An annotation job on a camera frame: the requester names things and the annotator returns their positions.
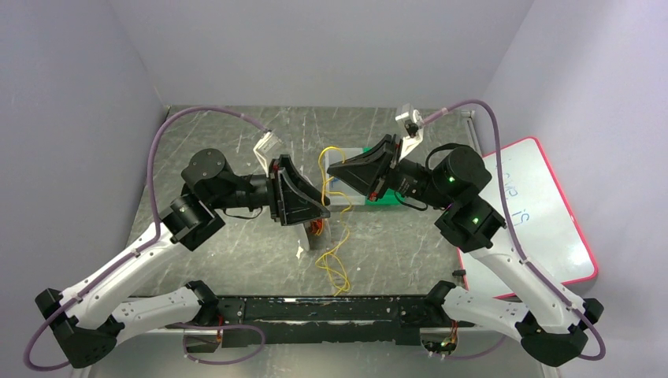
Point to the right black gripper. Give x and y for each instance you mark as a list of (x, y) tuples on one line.
[(387, 167)]

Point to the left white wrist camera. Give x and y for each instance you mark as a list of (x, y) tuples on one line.
[(267, 148)]

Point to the white cable spool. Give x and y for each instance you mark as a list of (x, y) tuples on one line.
[(313, 236)]

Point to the pink framed whiteboard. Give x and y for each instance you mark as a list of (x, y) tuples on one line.
[(542, 217)]

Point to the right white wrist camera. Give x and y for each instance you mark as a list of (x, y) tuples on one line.
[(411, 125)]

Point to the green plastic bin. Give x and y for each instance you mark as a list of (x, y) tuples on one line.
[(390, 200)]

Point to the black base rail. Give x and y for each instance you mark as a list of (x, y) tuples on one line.
[(400, 319)]

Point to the clear white plastic bin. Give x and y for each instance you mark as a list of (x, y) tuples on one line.
[(337, 191)]

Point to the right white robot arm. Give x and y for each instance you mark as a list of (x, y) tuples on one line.
[(551, 323)]

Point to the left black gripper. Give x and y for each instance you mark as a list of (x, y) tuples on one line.
[(277, 190)]

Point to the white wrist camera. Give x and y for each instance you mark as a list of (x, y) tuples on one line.
[(267, 148), (411, 125)]

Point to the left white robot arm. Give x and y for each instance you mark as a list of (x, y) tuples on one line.
[(92, 317)]

